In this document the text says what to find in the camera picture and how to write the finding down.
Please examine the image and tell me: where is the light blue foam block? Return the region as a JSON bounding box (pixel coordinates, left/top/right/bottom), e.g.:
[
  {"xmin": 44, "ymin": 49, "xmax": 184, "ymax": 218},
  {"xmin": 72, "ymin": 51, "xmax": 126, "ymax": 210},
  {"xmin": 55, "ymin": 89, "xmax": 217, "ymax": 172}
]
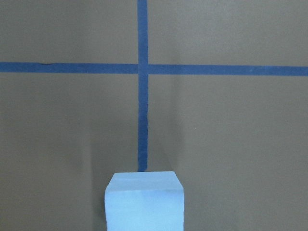
[{"xmin": 104, "ymin": 171, "xmax": 184, "ymax": 231}]

